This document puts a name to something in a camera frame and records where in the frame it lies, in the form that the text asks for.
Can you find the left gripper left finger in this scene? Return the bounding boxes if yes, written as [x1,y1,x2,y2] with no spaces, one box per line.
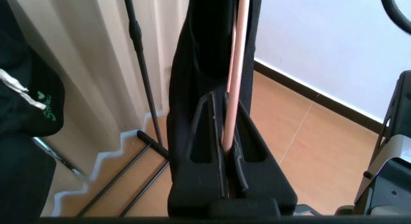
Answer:
[167,90,229,218]

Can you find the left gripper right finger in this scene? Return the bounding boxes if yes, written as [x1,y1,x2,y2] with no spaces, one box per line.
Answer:
[225,101,299,216]

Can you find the pink clothes hanger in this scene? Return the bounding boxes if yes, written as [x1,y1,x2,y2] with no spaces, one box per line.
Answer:
[221,0,252,153]

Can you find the black garment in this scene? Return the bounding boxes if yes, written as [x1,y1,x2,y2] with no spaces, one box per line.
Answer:
[166,0,264,184]

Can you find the black shorts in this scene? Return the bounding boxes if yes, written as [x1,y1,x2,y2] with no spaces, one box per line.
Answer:
[0,0,66,224]

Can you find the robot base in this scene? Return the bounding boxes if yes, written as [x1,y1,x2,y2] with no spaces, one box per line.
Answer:
[293,69,411,217]

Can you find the black clothes rack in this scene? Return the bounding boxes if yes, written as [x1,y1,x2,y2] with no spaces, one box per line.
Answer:
[76,0,171,218]

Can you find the beige curtain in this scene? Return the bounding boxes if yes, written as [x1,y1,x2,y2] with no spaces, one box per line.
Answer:
[0,0,191,216]

